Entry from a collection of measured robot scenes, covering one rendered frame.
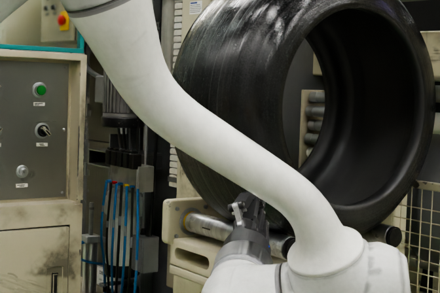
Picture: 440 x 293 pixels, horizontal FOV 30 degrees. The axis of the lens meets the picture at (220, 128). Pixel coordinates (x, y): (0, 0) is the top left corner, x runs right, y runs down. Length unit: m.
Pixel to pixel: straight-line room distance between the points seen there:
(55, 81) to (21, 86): 0.09
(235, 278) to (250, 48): 0.51
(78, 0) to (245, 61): 0.61
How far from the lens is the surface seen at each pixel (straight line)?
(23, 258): 2.05
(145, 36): 0.94
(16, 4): 1.01
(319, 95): 2.17
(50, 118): 2.08
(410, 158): 1.75
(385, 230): 1.75
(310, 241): 1.05
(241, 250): 1.20
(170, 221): 1.80
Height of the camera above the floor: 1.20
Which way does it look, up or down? 3 degrees down
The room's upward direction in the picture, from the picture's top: 2 degrees clockwise
